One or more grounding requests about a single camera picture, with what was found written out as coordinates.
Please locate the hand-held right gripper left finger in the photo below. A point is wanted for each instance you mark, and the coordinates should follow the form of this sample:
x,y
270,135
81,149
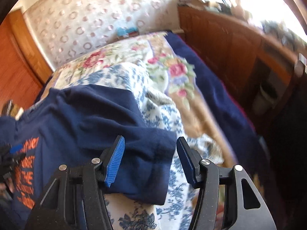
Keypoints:
x,y
115,159

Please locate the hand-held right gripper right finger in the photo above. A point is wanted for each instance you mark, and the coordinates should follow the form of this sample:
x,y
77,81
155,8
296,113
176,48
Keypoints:
x,y
188,163

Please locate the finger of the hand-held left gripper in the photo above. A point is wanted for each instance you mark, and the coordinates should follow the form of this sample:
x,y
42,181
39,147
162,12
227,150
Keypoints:
x,y
15,148

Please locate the navy t-shirt with orange print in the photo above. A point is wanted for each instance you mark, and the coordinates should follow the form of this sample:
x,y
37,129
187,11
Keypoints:
x,y
86,119

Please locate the blue floral bed sheet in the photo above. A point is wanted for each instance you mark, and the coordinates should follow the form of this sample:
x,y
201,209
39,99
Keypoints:
x,y
165,122

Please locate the navy blanket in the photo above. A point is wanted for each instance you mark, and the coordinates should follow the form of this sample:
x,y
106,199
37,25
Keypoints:
x,y
215,95

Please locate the wooden slatted panel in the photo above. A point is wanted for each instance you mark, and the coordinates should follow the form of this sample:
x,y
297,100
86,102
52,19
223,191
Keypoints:
x,y
16,67

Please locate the pink floral quilt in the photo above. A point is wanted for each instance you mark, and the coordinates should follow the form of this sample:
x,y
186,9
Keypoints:
x,y
175,71

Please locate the white bin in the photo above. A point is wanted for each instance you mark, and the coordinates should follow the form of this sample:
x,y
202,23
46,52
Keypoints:
x,y
263,98

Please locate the wooden cabinet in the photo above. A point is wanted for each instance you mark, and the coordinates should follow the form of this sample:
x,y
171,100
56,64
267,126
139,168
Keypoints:
x,y
227,43

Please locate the white curtain with pink rings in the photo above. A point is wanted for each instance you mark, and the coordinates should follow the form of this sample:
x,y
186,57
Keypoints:
x,y
91,16

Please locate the clutter on cabinet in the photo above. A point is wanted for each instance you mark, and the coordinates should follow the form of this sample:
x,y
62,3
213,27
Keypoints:
x,y
206,1

